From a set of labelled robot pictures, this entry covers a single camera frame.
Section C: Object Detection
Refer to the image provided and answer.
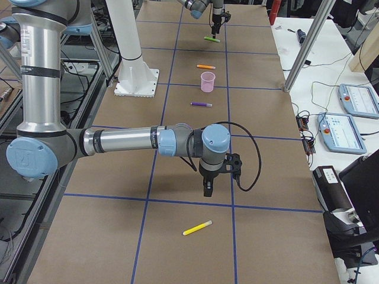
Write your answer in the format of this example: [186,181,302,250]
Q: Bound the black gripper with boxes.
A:
[199,159,226,198]
[211,7,225,34]

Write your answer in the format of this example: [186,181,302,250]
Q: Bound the green highlighter pen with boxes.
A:
[204,36,220,43]

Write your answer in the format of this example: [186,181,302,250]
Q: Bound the orange highlighter pen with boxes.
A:
[196,64,216,70]

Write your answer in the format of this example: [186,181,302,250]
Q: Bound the yellow highlighter pen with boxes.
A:
[182,220,213,236]

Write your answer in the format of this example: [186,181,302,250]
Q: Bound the purple highlighter pen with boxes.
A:
[190,102,213,107]

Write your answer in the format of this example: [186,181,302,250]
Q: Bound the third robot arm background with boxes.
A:
[1,16,21,49]

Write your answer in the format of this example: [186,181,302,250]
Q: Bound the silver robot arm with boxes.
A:
[7,1,230,197]
[178,0,231,38]

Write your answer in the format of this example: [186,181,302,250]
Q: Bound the pink mesh pen holder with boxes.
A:
[200,72,216,93]

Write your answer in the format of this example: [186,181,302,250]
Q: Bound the blue tape grid lines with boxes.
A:
[59,0,323,284]

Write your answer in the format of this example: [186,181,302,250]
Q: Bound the brown paper table cover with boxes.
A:
[28,0,341,284]

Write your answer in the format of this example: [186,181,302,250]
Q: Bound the small electronics board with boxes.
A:
[296,115,309,131]

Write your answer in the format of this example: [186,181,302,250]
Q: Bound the black box device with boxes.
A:
[312,166,352,213]

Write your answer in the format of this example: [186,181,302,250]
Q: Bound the near teach pendant tablet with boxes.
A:
[317,112,367,154]

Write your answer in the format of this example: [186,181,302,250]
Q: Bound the teach pendant tablet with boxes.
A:
[338,84,378,119]
[317,112,367,154]

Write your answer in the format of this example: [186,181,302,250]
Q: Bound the black monitor stand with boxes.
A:
[328,151,378,258]

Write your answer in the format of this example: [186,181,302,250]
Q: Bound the far teach pendant tablet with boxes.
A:
[338,84,378,119]

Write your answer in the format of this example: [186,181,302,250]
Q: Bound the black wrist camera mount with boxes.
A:
[219,153,242,182]

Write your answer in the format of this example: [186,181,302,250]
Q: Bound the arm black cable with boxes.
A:
[179,121,262,192]

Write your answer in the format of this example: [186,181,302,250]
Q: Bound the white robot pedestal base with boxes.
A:
[106,0,159,98]

